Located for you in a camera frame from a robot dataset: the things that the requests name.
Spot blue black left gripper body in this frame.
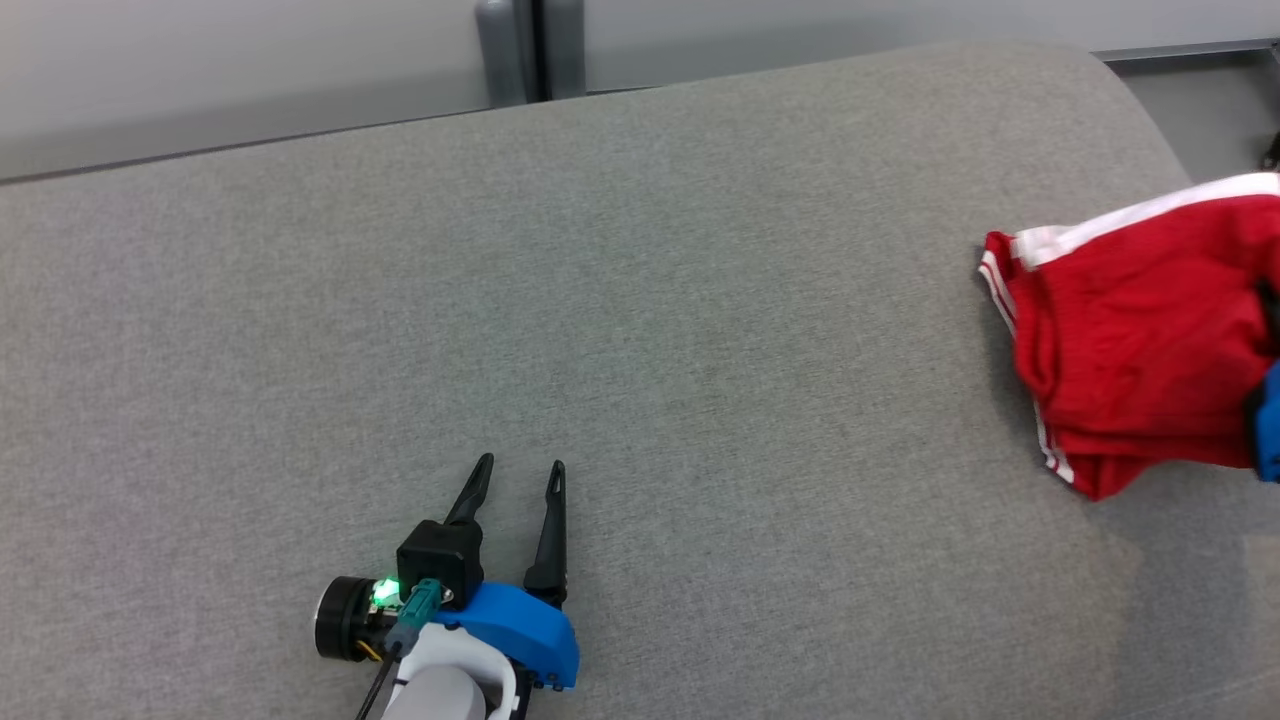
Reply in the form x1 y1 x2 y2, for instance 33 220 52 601
315 577 581 691

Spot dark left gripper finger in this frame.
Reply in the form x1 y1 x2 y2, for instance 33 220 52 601
523 460 569 608
445 453 495 526

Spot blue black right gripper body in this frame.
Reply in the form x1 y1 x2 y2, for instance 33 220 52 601
1243 280 1280 483

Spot red shorts with white trim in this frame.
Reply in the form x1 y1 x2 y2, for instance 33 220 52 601
978 172 1280 501

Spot left camera cable teal plug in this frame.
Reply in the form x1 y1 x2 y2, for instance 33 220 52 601
355 578 446 720

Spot grey partition base rail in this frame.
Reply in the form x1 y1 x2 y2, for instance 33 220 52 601
1095 38 1280 66

